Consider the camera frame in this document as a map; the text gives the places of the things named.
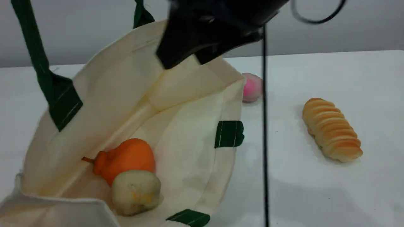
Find pink peach fruit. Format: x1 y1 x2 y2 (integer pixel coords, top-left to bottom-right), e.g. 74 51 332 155
241 73 264 103

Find brown potato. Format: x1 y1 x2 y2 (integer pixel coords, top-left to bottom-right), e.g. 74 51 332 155
111 170 161 216

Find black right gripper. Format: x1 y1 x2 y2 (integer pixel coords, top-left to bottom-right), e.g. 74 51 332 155
156 0 291 70

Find white canvas bag green handles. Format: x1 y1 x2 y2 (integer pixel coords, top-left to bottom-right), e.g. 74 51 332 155
0 0 247 227

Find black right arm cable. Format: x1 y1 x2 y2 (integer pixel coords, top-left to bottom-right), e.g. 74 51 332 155
261 0 348 227

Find golden ridged bread roll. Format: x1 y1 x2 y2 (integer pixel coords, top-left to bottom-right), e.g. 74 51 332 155
302 98 363 163

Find orange toy fruit with stem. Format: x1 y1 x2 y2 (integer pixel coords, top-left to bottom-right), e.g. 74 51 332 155
81 138 156 186

